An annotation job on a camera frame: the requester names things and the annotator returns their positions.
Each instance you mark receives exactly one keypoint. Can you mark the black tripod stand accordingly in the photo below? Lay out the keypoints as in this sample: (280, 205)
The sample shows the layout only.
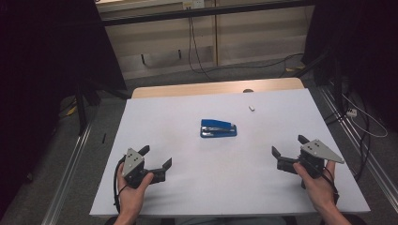
(82, 109)

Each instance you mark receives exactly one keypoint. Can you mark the person's left hand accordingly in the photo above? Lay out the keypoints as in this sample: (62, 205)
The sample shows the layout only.
(131, 200)

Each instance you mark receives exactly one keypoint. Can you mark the white paper sheet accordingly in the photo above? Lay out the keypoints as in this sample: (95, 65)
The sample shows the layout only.
(219, 175)

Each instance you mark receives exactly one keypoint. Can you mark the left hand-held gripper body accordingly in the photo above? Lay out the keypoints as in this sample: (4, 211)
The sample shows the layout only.
(133, 162)

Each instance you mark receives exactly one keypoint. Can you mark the small white staple block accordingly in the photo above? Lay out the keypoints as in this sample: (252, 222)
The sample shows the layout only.
(251, 108)

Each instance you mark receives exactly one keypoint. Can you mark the aluminium floor rail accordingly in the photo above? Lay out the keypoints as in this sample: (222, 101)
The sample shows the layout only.
(359, 146)
(65, 181)

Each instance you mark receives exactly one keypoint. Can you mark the person's right hand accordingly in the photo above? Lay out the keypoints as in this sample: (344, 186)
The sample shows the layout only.
(322, 190)

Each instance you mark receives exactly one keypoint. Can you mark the black metal stand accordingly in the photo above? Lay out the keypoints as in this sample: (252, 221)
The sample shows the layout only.
(336, 81)

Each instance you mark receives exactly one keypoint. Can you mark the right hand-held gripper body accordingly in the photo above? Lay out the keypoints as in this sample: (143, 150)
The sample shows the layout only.
(316, 151)

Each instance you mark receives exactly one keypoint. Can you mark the black horizontal bar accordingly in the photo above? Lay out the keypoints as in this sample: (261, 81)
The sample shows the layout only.
(156, 17)

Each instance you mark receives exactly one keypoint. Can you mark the wooden table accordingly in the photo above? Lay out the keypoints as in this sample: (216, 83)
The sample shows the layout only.
(187, 89)

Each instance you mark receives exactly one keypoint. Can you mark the white power strip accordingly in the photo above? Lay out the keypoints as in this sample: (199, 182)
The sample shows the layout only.
(352, 112)

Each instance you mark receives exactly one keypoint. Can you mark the round dark table grommet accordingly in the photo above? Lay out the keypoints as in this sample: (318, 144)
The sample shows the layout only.
(248, 91)

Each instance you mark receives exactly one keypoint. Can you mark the blue stapler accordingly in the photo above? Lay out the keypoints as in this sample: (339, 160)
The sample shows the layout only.
(217, 128)

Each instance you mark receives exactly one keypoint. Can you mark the white wall outlet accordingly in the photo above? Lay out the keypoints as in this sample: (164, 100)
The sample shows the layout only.
(194, 4)

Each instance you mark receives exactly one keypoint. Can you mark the black curtain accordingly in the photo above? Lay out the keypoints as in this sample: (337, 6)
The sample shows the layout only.
(37, 62)
(369, 47)

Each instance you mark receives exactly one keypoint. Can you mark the beige wooden cabinet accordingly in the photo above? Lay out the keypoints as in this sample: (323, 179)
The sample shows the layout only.
(250, 40)

